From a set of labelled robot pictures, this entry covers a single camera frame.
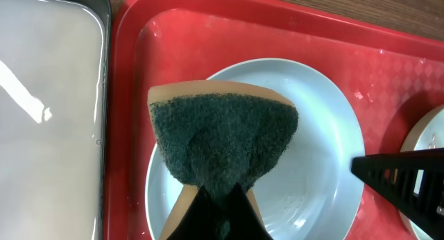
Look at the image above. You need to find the light blue plate front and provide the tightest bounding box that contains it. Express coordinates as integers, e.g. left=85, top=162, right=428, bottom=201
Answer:
left=168, top=58, right=365, bottom=239

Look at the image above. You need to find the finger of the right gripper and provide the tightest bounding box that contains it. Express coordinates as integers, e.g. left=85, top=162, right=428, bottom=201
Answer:
left=351, top=148, right=443, bottom=239

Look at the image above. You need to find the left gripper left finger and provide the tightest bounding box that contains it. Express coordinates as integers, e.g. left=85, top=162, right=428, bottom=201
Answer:
left=166, top=185, right=218, bottom=240

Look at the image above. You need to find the light blue plate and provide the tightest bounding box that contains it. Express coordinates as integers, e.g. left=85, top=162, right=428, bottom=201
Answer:
left=399, top=105, right=443, bottom=240
left=168, top=58, right=365, bottom=239

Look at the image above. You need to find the red plastic tray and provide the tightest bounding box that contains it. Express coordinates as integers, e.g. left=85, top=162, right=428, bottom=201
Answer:
left=103, top=0, right=443, bottom=239

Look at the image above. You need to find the green yellow sponge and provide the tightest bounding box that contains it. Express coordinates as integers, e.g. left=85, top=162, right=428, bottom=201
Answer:
left=148, top=80, right=299, bottom=239

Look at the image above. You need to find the light blue plate right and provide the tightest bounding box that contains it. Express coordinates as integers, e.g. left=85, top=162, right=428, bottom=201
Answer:
left=399, top=105, right=443, bottom=240

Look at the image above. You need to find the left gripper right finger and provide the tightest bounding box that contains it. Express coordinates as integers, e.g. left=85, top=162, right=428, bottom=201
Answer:
left=227, top=183, right=273, bottom=240

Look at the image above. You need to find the black water tray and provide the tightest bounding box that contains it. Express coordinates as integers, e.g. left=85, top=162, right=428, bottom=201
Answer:
left=1, top=0, right=111, bottom=239

